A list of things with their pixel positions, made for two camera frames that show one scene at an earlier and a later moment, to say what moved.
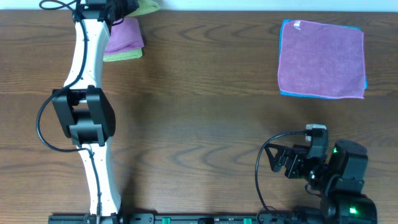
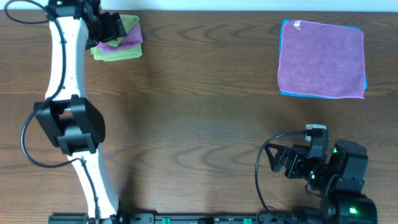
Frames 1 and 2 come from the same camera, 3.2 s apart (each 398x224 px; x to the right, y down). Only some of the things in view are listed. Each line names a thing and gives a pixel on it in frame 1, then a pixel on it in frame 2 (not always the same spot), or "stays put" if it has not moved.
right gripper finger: (277, 162) stays put
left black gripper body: (125, 5) -> (115, 25)
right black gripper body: (290, 160) stays put
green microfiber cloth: (145, 6) -> (127, 21)
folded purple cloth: (125, 35) stays put
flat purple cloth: (321, 60) stays put
